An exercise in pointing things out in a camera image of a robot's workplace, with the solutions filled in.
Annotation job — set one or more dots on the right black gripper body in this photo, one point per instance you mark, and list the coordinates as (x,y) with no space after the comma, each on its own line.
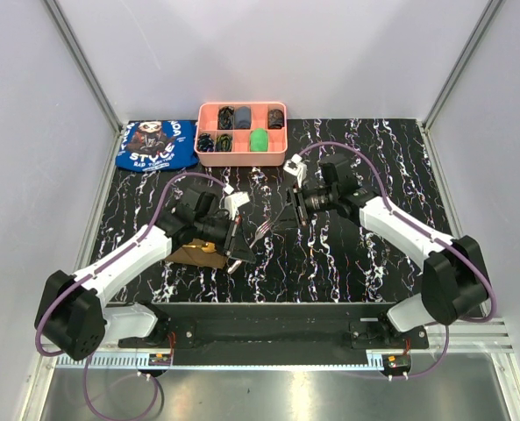
(313,202)

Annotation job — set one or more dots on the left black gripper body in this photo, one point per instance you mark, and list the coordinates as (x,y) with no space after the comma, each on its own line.
(217,231)

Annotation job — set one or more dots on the gold spoon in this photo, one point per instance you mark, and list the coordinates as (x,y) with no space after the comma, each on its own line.
(205,247)

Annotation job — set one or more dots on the brown cloth napkin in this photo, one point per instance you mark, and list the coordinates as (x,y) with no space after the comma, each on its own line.
(193,257)

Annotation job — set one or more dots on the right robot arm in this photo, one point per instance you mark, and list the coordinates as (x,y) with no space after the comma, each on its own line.
(454,280)

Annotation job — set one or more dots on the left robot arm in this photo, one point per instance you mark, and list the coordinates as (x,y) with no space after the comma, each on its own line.
(74,312)

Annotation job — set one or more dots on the black marble pattern mat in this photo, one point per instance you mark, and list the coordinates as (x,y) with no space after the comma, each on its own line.
(329,261)

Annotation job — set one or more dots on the green rolled sock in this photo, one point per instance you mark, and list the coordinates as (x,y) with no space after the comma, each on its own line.
(259,141)

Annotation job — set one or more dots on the black blue rolled sock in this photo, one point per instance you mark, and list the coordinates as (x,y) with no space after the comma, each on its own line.
(205,143)

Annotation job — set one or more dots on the dark patterned rolled sock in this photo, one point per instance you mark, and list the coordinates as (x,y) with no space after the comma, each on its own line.
(275,119)

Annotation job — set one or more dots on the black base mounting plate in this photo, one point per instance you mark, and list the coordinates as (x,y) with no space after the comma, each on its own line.
(277,335)

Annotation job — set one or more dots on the pink compartment tray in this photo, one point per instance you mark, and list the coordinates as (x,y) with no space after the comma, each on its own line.
(240,155)

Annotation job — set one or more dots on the grey rolled sock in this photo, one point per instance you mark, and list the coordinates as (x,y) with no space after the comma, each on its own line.
(243,118)

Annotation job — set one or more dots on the blue printed t-shirt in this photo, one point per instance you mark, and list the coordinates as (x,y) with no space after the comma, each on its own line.
(157,145)

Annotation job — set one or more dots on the black yellow rolled sock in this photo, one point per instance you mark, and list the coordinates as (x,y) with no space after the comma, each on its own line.
(225,118)

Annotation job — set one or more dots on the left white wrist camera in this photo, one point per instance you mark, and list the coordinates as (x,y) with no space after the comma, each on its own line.
(233,200)

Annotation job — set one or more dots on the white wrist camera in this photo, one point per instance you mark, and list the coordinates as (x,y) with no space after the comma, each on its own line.
(233,200)
(295,171)

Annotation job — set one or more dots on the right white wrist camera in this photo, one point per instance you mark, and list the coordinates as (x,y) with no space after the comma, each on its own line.
(295,171)

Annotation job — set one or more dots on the right aluminium frame post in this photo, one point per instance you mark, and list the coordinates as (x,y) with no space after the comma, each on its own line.
(471,46)

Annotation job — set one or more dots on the aluminium frame post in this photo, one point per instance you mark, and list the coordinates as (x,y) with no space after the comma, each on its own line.
(74,48)
(471,46)

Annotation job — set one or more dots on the left aluminium frame post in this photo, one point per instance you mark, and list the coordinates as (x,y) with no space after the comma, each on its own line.
(74,48)

